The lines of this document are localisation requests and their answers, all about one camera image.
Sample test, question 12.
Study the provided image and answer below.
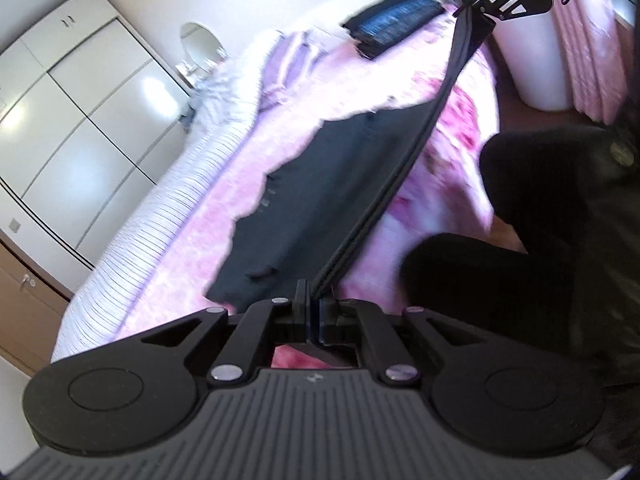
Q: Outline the dark long-sleeve shirt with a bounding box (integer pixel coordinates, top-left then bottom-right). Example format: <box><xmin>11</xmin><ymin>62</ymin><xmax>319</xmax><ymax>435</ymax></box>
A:
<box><xmin>206</xmin><ymin>9</ymin><xmax>495</xmax><ymax>313</ymax></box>

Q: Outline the stack of folded dark clothes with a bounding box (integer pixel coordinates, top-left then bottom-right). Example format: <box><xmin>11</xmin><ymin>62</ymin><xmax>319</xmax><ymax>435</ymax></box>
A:
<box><xmin>341</xmin><ymin>0</ymin><xmax>445</xmax><ymax>61</ymax></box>

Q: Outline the white storage bin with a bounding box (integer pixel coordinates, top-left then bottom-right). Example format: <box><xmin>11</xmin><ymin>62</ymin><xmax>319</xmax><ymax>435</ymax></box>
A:
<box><xmin>494</xmin><ymin>11</ymin><xmax>573</xmax><ymax>112</ymax></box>

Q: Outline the pink curtain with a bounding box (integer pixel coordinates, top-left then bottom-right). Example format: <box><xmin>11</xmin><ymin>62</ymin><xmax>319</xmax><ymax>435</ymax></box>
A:
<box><xmin>552</xmin><ymin>0</ymin><xmax>627</xmax><ymax>125</ymax></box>

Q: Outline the pink floral bed blanket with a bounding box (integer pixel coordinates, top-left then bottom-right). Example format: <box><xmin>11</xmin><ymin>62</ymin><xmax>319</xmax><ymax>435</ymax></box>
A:
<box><xmin>118</xmin><ymin>12</ymin><xmax>499</xmax><ymax>338</ymax></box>

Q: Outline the striped grey white quilt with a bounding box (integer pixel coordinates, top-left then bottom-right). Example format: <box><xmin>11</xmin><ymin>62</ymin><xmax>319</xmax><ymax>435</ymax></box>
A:
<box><xmin>51</xmin><ymin>60</ymin><xmax>262</xmax><ymax>362</ymax></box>

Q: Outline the purple pillow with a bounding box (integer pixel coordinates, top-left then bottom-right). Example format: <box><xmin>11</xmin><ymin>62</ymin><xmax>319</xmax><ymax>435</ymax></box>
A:
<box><xmin>258</xmin><ymin>28</ymin><xmax>345</xmax><ymax>112</ymax></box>

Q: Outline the brown wooden cabinet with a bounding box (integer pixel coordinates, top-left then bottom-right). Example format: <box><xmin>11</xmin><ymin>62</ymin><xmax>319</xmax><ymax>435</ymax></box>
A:
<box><xmin>1</xmin><ymin>233</ymin><xmax>73</xmax><ymax>376</ymax></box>

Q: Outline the round mirror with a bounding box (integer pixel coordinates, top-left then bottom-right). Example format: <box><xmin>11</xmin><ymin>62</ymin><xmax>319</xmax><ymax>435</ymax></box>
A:
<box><xmin>180</xmin><ymin>22</ymin><xmax>227</xmax><ymax>70</ymax></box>

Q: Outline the white wardrobe with panels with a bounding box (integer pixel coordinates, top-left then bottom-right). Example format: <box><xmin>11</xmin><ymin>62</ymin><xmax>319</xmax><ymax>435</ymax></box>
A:
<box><xmin>1</xmin><ymin>0</ymin><xmax>188</xmax><ymax>291</ymax></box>

